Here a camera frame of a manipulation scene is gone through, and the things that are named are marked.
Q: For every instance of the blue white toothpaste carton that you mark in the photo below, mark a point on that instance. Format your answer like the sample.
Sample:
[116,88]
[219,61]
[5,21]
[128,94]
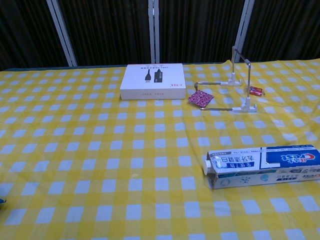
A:
[270,165]

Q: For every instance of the white frame post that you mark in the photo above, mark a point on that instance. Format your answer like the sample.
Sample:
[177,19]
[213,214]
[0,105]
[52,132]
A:
[153,30]
[243,27]
[62,35]

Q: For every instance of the small red packet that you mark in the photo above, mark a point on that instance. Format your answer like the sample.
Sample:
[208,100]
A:
[255,88]

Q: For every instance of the pink patterned foil packet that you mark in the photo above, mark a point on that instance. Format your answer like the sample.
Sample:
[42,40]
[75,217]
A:
[201,97]

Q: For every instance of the yellow white checkered tablecloth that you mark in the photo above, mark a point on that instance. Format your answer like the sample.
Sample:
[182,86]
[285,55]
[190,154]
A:
[100,150]

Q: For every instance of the small blue object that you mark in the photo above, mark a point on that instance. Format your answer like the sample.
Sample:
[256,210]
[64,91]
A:
[2,200]

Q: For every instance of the black pleated curtain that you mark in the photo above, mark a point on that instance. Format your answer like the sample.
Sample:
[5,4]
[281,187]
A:
[110,30]

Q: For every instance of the white flat product box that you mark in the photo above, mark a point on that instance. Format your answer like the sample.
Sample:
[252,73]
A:
[152,82]

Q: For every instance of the red battery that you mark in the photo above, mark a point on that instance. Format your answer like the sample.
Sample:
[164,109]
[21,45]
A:
[256,93]

